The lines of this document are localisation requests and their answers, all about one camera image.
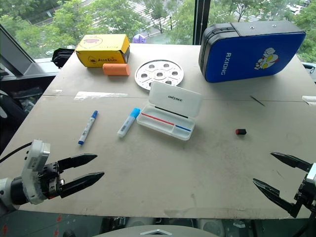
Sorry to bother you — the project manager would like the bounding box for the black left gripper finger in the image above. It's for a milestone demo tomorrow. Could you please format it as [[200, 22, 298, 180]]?
[[57, 154, 98, 172], [58, 171, 105, 199]]

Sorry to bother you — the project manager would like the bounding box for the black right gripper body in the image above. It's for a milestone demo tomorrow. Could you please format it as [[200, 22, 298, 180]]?
[[294, 178, 316, 210]]

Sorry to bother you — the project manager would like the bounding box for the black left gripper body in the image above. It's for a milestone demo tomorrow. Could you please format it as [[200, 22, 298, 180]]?
[[37, 161, 66, 200]]

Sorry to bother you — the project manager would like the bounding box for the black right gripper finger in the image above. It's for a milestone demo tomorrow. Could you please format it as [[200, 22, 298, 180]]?
[[270, 152, 312, 173], [252, 178, 305, 219]]

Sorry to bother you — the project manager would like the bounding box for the white translucent pencil case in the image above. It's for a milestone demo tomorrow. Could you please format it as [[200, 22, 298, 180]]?
[[136, 81, 203, 141]]

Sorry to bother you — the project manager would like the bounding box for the blue whiteboard marker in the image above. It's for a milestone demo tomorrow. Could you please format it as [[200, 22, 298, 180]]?
[[78, 110, 99, 146]]

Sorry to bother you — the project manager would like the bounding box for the light blue highlighter pen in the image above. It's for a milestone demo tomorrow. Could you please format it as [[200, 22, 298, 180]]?
[[117, 107, 141, 138]]

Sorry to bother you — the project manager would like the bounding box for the grey robot torso top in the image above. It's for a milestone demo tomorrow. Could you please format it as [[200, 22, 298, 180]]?
[[95, 224, 220, 237]]

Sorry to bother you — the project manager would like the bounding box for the orange cylindrical block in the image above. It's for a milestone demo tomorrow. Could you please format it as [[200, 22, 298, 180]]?
[[102, 63, 131, 77]]

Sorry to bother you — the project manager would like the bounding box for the black bag behind table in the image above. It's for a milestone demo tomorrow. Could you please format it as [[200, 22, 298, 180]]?
[[51, 48, 75, 69]]

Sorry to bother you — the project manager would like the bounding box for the yellow cardboard box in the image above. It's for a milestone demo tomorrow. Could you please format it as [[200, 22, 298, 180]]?
[[75, 34, 131, 68]]

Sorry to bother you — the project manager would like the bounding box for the blue black kick pad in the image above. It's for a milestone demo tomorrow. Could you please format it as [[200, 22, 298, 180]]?
[[198, 20, 307, 83]]

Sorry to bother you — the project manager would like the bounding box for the round perforated metal plate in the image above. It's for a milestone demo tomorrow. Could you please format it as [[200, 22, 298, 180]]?
[[134, 59, 185, 92]]

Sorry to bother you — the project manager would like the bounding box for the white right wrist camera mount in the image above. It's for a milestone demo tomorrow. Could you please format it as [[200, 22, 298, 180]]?
[[305, 162, 316, 185]]

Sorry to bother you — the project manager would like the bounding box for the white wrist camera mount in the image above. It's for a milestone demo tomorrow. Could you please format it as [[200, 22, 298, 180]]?
[[305, 162, 316, 185], [20, 139, 51, 205]]

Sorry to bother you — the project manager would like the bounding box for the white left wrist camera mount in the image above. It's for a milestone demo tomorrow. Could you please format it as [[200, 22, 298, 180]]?
[[20, 139, 51, 205]]

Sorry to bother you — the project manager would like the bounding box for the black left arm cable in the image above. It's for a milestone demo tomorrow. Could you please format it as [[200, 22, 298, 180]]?
[[0, 141, 33, 163]]

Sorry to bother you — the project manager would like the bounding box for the black window frame post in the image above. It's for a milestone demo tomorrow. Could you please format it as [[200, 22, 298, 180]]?
[[192, 0, 211, 45]]

